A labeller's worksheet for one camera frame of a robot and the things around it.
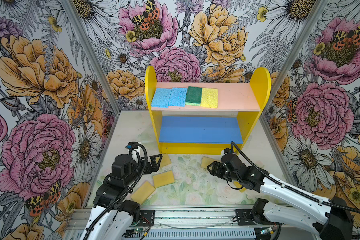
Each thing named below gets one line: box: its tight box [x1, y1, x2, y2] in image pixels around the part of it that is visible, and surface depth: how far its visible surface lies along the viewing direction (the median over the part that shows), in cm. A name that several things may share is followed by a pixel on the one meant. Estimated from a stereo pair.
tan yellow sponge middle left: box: [152, 170, 175, 189], surface depth 89 cm
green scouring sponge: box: [185, 86, 203, 107], surface depth 71 cm
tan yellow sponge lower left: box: [131, 181, 156, 205], surface depth 83 cm
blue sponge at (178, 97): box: [168, 87, 188, 107], surface depth 71 cm
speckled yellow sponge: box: [200, 87, 219, 109], surface depth 71 cm
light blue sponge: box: [151, 88, 172, 108], surface depth 71 cm
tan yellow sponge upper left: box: [156, 153, 172, 168], surface depth 96 cm
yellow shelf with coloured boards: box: [145, 66, 271, 155], surface depth 73 cm
